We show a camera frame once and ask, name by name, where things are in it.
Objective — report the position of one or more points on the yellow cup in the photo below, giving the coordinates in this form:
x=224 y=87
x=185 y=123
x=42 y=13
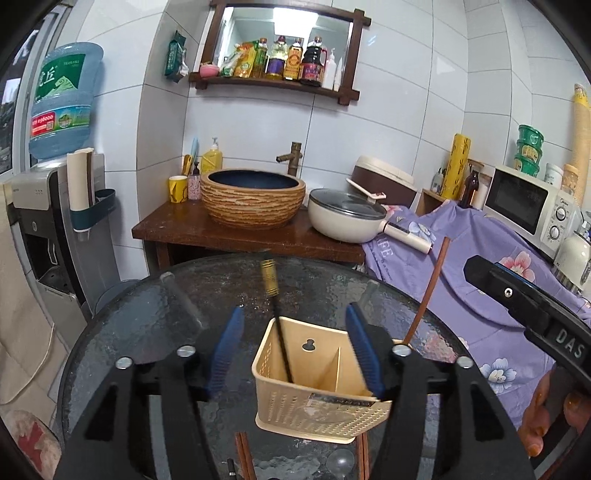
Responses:
x=178 y=189

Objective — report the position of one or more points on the person's right hand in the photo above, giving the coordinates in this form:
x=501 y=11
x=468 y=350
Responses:
x=535 y=415

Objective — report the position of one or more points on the yellow food packet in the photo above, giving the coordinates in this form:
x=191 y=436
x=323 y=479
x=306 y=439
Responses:
x=242 y=60

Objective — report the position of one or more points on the silver metal spoon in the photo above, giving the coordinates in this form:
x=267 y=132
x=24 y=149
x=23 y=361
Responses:
x=340 y=464

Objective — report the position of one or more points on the grey water dispenser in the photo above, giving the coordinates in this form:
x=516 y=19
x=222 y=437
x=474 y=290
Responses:
x=32 y=194

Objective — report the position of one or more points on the dark wooden counter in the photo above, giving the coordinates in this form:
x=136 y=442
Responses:
x=184 y=226

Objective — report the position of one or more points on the pink dotted bottle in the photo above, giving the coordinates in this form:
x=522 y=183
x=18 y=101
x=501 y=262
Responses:
x=194 y=187

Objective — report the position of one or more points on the stack of paper cups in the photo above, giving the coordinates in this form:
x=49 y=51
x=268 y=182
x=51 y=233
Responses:
x=579 y=147

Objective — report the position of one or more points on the green packet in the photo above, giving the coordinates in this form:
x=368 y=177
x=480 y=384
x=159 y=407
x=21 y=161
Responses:
x=174 y=57

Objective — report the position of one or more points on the wooden framed mirror shelf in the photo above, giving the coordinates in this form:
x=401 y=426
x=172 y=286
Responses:
x=355 y=60

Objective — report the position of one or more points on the bronze faucet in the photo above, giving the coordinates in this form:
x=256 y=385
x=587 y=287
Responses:
x=293 y=159

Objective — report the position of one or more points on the black chopstick with gold band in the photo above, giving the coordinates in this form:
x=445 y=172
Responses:
x=231 y=470
x=269 y=277

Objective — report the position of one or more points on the purple floral cloth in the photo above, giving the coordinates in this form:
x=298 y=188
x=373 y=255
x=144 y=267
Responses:
x=485 y=300

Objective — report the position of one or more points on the brown white rice cooker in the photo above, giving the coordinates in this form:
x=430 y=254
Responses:
x=369 y=175

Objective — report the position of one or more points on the yellow roll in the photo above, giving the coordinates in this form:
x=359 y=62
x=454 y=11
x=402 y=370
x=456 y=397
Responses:
x=456 y=166

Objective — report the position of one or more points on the green instant noodle bowl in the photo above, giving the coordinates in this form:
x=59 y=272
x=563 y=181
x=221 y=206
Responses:
x=528 y=151
x=526 y=167
x=531 y=134

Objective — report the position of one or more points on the small clear bottle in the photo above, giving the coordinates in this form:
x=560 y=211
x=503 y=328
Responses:
x=438 y=182

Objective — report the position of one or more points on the small white bottle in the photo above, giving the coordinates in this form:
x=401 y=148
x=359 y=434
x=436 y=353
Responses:
x=339 y=76

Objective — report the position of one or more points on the white rice paddle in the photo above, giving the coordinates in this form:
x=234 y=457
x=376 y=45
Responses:
x=364 y=190

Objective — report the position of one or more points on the brown glass bottle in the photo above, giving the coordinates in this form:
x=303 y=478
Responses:
x=468 y=189

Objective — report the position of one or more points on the pink bowl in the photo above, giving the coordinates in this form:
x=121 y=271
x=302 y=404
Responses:
x=209 y=70

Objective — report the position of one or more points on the teal wall holder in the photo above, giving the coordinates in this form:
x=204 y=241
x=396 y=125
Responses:
x=92 y=212

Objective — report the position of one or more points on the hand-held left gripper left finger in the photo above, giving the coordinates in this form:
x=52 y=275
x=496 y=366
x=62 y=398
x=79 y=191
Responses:
x=225 y=355

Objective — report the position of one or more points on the cream plastic utensil holder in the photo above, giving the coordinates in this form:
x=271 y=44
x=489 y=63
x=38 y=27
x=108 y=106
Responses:
x=295 y=392

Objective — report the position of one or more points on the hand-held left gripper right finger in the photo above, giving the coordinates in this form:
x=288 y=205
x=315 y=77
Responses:
x=364 y=355

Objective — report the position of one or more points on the cream frying pan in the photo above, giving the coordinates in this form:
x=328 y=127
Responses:
x=341 y=228

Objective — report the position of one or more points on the dark soy sauce bottle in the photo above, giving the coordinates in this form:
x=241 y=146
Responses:
x=312 y=64

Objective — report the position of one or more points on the cooking oil bottle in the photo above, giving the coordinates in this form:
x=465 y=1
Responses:
x=261 y=60

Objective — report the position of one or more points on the yellow dish soap bottle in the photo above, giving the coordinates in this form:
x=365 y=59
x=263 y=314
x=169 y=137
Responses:
x=211 y=159

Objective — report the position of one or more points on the purple label bottle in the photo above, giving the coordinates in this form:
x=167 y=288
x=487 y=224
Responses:
x=276 y=62

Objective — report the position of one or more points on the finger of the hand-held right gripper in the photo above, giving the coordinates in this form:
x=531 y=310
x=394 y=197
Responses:
x=565 y=302
x=508 y=293

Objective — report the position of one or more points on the glass pan lid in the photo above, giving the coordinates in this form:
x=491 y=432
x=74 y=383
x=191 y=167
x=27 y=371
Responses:
x=341 y=203

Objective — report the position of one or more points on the white jar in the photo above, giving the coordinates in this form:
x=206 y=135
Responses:
x=554 y=174

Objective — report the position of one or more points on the white microwave oven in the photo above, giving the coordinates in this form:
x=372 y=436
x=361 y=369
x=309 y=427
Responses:
x=517 y=198

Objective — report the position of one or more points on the white pump bottle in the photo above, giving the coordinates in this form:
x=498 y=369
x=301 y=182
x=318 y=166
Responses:
x=328 y=71

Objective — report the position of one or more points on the red patterned cushion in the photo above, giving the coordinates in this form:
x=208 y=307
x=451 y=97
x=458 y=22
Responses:
x=27 y=438

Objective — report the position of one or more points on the wooden box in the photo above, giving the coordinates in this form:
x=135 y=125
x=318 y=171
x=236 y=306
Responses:
x=429 y=203

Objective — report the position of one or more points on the red yellow label bottle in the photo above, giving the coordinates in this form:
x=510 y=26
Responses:
x=293 y=64

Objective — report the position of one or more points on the white kettle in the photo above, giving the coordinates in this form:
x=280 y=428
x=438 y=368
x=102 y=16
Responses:
x=575 y=258

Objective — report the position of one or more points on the brown ceramic wash basin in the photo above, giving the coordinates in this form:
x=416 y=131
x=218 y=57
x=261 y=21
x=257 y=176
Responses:
x=251 y=205

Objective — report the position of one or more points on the blue water bottle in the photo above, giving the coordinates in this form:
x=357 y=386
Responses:
x=64 y=101

